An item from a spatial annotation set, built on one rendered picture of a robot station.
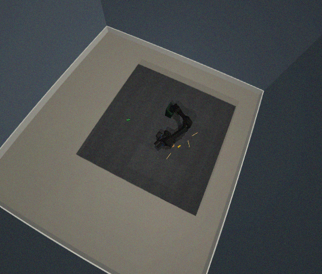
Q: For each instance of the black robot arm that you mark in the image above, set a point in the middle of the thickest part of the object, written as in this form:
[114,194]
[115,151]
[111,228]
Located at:
[167,139]

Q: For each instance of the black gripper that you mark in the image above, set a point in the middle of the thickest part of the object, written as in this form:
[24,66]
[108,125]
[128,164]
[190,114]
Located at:
[159,134]

